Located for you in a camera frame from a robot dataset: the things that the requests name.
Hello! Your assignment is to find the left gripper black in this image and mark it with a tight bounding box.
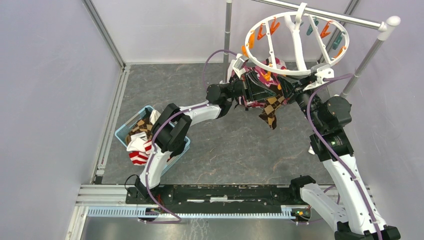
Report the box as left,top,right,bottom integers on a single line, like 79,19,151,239
225,71,277,103

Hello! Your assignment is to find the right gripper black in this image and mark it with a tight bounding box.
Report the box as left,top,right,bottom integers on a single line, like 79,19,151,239
277,72,325,131

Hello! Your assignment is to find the brown argyle sock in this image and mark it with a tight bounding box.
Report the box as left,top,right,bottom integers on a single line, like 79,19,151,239
259,95,285,130
125,119,154,144

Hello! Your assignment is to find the white round clip hanger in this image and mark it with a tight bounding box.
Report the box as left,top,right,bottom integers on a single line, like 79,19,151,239
244,0,350,76

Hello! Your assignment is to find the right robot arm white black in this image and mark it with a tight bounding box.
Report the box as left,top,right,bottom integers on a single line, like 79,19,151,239
278,76,401,240

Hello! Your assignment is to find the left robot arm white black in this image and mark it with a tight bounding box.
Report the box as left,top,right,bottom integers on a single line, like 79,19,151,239
134,70,281,204

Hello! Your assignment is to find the orange clip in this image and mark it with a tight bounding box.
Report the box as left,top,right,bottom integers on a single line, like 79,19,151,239
260,71,272,82
241,44,250,59

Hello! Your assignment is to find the orange clip far left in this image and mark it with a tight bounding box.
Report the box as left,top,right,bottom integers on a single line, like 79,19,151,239
241,44,250,59

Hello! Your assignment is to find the teal clip right rim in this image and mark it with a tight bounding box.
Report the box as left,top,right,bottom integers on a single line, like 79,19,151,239
331,31,345,50

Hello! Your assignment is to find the orange clip right rim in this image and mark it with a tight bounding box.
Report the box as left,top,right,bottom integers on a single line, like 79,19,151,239
334,46,347,59

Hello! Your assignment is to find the pink camouflage garment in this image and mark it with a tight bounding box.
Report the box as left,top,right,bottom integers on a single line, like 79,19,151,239
226,58,287,108

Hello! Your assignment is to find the red white striped sock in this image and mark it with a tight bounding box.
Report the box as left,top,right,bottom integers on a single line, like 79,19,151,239
127,140,152,166

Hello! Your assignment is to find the light blue laundry basket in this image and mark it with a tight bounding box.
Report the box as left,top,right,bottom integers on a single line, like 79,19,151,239
114,105,192,174

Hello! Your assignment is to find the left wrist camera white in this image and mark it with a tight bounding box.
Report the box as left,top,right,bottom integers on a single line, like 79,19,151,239
232,54,249,72

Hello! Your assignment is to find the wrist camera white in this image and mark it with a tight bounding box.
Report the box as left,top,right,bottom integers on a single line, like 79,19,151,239
303,63,335,92
232,54,249,72

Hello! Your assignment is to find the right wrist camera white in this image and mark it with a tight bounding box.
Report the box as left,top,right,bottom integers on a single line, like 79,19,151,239
303,63,335,92

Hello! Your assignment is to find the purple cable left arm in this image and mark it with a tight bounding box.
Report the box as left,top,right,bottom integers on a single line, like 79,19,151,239
144,49,238,225

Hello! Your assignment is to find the metal clothes rack frame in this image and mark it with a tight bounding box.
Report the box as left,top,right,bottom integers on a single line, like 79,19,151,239
210,0,402,155

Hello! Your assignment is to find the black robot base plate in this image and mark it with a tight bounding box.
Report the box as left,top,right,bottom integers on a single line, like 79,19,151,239
125,184,309,216

